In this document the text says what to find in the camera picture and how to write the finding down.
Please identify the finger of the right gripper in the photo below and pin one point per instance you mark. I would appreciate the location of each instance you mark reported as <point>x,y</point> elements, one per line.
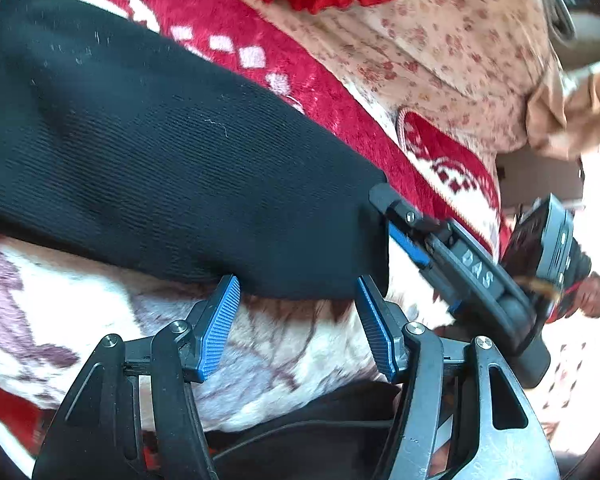
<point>417,255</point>
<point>399,212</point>

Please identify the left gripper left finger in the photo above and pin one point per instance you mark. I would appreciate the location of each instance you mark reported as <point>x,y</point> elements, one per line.
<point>184,352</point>

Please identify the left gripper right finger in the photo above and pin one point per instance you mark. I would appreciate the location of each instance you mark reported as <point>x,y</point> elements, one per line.
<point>409,355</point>

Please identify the black knit pants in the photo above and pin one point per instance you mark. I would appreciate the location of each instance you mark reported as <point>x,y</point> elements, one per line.
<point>120,146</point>

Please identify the person's right hand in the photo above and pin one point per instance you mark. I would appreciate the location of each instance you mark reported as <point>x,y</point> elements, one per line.
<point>585,298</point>

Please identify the red and white plush blanket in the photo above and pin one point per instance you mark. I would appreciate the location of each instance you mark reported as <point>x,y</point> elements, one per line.
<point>281,354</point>

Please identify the floral beige quilt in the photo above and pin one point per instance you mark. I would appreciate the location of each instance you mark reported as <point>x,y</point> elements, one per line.
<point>467,66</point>

